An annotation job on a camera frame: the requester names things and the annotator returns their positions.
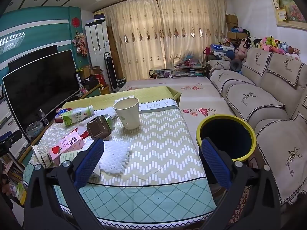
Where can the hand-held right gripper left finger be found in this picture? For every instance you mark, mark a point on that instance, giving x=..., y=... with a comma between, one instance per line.
x=90, y=163

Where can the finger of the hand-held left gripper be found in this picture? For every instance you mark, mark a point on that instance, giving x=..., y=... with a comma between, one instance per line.
x=9, y=139

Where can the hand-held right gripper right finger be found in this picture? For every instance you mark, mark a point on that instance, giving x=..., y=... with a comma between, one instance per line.
x=215, y=165

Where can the white cardboard box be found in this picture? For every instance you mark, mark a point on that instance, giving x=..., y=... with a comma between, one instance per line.
x=68, y=157

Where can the pink strawberry milk carton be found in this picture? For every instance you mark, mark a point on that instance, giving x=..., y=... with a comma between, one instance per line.
x=64, y=146

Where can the yellow rimmed dark trash bin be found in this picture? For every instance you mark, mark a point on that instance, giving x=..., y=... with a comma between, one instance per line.
x=227, y=134

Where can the brown jar with green lid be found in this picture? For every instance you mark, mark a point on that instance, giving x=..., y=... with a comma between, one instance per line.
x=96, y=127

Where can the green labelled can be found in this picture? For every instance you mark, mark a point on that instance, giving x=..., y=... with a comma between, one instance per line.
x=79, y=115

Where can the white tissue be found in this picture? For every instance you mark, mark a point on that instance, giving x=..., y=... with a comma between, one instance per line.
x=105, y=111

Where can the white paper cup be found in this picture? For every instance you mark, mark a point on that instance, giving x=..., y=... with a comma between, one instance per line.
x=128, y=117

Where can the glass bowl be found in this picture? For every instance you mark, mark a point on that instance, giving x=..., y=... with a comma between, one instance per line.
x=34, y=129

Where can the patterned red rug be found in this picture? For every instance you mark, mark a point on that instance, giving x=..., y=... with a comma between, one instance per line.
x=250, y=161

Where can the clear water bottle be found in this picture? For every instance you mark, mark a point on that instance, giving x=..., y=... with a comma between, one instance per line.
x=42, y=117

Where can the pile of colourful books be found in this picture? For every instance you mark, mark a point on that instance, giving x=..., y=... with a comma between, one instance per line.
x=20, y=191

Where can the large black television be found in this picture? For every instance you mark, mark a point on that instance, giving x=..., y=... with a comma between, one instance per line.
x=40, y=86

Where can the small pink box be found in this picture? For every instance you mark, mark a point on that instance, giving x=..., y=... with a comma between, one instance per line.
x=83, y=91

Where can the yellow box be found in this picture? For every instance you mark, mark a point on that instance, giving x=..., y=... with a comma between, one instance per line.
x=104, y=89

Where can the beige sofa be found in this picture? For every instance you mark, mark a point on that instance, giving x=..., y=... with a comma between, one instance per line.
x=244, y=95

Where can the floral beige mat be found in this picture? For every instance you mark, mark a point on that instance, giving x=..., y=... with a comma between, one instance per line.
x=191, y=93

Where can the red container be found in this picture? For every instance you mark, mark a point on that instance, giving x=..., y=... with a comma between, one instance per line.
x=100, y=80

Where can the small black television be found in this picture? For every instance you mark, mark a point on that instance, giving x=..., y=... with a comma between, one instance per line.
x=31, y=57

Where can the upright black box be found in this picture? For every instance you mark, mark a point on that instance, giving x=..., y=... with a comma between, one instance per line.
x=78, y=79

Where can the dark green box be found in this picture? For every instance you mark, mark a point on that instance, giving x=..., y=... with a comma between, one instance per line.
x=121, y=81

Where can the brown cardboard box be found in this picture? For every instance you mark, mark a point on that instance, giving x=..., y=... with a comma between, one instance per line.
x=97, y=70
x=85, y=70

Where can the black tower fan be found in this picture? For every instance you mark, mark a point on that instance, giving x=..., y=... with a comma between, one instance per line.
x=110, y=71

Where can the dark round cushion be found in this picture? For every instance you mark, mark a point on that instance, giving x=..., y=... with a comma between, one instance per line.
x=235, y=64

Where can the glass coffee table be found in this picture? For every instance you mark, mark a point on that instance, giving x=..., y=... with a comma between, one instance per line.
x=168, y=73

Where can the pile of books and toys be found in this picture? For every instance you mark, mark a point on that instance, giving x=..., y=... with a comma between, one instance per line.
x=189, y=64

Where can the white standing air conditioner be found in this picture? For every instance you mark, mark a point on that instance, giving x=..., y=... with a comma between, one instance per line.
x=96, y=38

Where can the beige embroidered curtain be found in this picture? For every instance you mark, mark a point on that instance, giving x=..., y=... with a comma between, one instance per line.
x=191, y=28
x=134, y=40

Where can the pile of plush toys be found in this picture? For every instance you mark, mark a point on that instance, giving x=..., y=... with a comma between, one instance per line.
x=268, y=42

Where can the stack of cardboard boxes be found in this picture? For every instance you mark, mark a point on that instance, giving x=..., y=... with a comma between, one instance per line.
x=231, y=21

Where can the box on air conditioner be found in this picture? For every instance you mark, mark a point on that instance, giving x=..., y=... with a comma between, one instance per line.
x=99, y=17

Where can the yellow card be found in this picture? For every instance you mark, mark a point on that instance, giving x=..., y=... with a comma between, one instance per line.
x=281, y=14

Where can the framed flower landscape picture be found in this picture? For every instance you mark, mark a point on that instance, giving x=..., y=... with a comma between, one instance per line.
x=292, y=4

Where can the glass wall decoration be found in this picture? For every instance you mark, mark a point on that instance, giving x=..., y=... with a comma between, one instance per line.
x=12, y=42

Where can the hanging flower wall decoration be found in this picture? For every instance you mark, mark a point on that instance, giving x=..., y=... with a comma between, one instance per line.
x=80, y=43

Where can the red round wall sticker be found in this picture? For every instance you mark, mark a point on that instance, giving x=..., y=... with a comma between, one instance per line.
x=75, y=22

